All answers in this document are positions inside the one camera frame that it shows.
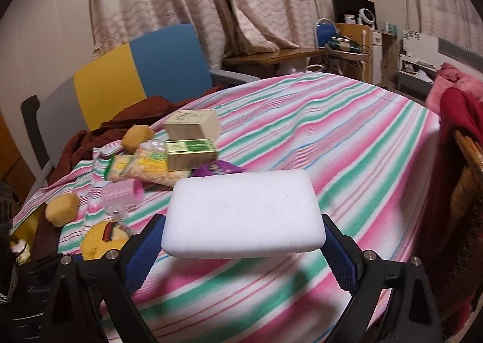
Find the beige box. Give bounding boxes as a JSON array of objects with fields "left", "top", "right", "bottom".
[{"left": 162, "top": 109, "right": 220, "bottom": 141}]

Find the yellow plush toy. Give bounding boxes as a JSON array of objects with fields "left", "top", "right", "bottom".
[{"left": 81, "top": 222, "right": 131, "bottom": 261}]

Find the white board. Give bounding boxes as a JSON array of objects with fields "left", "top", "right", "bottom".
[{"left": 402, "top": 29, "right": 442, "bottom": 62}]

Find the grey yellow blue chair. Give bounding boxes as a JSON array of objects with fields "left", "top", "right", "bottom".
[{"left": 21, "top": 24, "right": 261, "bottom": 193}]

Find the dark bag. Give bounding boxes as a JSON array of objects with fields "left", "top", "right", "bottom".
[{"left": 0, "top": 177, "right": 57, "bottom": 329}]

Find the clear plastic packet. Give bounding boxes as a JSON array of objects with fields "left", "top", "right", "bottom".
[{"left": 139, "top": 138, "right": 168, "bottom": 157}]

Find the white round fan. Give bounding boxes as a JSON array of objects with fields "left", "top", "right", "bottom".
[{"left": 358, "top": 8, "right": 376, "bottom": 27}]

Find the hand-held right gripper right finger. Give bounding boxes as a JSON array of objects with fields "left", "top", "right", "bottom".
[{"left": 321, "top": 214, "right": 442, "bottom": 343}]

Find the green box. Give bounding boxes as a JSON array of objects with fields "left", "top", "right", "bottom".
[{"left": 166, "top": 138, "right": 219, "bottom": 172}]

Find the grey low shelf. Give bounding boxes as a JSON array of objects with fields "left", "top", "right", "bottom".
[{"left": 396, "top": 71, "right": 434, "bottom": 98}]

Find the pink hair roller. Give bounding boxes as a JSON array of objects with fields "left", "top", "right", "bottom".
[{"left": 99, "top": 181, "right": 143, "bottom": 213}]

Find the packaged scrub sponge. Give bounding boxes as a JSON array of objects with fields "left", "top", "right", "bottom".
[{"left": 123, "top": 149, "right": 191, "bottom": 187}]

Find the wooden side table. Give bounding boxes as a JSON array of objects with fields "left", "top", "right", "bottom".
[{"left": 222, "top": 47, "right": 325, "bottom": 78}]

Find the dark red cloth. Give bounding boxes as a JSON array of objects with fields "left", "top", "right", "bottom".
[{"left": 34, "top": 87, "right": 227, "bottom": 261}]

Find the purple cloth piece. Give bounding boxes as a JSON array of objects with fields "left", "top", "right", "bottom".
[{"left": 192, "top": 161, "right": 245, "bottom": 178}]

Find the light wooden cabinet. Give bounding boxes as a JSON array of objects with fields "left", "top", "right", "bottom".
[{"left": 336, "top": 23, "right": 374, "bottom": 83}]

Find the pink cloth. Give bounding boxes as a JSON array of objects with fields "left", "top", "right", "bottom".
[{"left": 426, "top": 62, "right": 483, "bottom": 110}]

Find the blue round container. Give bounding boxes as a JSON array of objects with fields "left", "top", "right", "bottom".
[{"left": 316, "top": 19, "right": 336, "bottom": 47}]

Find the yellow packaged sponge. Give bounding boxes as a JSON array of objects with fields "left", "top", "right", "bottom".
[{"left": 102, "top": 154, "right": 134, "bottom": 182}]

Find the white sponge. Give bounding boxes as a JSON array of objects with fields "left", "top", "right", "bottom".
[{"left": 161, "top": 170, "right": 326, "bottom": 258}]

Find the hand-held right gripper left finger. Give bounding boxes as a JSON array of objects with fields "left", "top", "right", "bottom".
[{"left": 45, "top": 214, "right": 167, "bottom": 343}]

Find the black box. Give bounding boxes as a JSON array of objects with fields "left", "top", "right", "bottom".
[{"left": 333, "top": 0, "right": 375, "bottom": 25}]

